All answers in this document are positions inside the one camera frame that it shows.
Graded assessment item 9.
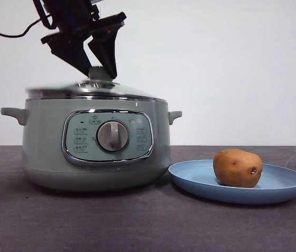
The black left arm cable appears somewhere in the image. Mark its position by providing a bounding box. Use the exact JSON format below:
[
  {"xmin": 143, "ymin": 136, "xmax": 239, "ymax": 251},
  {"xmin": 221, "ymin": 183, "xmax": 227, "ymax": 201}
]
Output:
[{"xmin": 0, "ymin": 15, "xmax": 57, "ymax": 37}]

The brown potato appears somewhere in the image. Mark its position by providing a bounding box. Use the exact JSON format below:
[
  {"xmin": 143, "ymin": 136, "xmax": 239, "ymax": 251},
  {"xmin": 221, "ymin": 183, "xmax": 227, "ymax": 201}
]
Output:
[{"xmin": 213, "ymin": 149, "xmax": 263, "ymax": 188}]

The pale green electric steamer pot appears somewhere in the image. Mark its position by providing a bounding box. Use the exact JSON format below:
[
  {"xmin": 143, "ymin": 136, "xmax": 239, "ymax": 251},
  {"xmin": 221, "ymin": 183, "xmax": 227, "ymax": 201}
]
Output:
[{"xmin": 0, "ymin": 97, "xmax": 183, "ymax": 192}]

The blue round plate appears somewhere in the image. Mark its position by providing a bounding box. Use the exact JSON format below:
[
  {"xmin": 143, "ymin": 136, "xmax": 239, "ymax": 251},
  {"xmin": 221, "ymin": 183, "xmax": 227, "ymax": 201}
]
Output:
[{"xmin": 168, "ymin": 159, "xmax": 296, "ymax": 205}]

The glass lid with green knob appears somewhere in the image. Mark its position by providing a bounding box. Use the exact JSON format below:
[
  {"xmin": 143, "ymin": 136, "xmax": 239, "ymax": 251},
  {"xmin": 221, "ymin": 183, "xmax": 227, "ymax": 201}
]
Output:
[{"xmin": 25, "ymin": 66, "xmax": 168, "ymax": 102}]

